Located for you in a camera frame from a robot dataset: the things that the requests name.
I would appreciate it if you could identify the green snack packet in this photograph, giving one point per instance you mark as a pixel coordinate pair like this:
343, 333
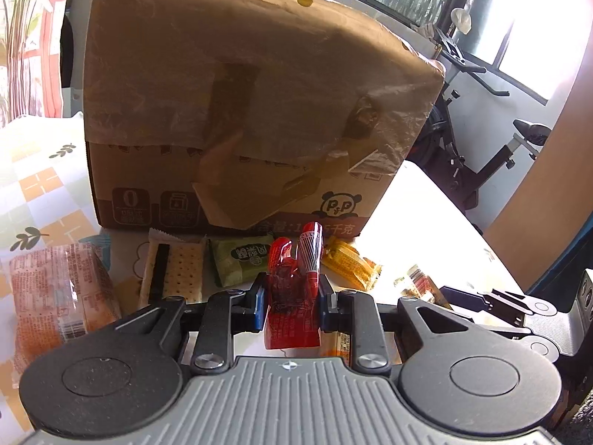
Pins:
234, 259

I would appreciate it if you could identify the black exercise bike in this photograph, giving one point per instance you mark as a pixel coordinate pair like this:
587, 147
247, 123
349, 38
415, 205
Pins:
463, 167

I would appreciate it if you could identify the glossy red snack packet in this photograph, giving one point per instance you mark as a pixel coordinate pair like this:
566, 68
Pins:
289, 301

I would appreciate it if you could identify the floral red striped curtain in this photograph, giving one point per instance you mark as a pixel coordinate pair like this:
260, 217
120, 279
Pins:
28, 55

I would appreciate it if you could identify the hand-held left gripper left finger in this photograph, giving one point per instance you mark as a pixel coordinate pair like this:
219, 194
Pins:
257, 301

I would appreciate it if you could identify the brown wooden board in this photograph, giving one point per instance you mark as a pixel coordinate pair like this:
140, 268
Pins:
546, 185

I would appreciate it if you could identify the small yellow snack packet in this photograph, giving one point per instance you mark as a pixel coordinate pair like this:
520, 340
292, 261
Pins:
350, 262

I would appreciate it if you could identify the orange bread packet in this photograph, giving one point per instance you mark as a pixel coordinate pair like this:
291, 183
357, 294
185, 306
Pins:
51, 287

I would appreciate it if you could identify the beige snack packet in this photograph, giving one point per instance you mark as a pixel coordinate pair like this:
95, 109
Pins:
343, 342

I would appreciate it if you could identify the clear cracker packet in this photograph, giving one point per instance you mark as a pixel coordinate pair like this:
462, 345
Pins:
178, 269

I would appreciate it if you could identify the white object on windowsill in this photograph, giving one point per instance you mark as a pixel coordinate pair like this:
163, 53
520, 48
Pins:
461, 18

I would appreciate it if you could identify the small brown snack packet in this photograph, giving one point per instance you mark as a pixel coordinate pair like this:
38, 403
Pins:
417, 282

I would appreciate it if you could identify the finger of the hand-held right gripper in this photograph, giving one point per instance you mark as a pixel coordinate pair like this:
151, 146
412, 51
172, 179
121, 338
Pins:
491, 308

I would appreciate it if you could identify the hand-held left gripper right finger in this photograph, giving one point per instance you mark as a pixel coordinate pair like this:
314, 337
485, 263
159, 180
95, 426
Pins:
326, 306

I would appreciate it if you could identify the taped brown cardboard box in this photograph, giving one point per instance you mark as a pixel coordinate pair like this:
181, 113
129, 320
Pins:
231, 79

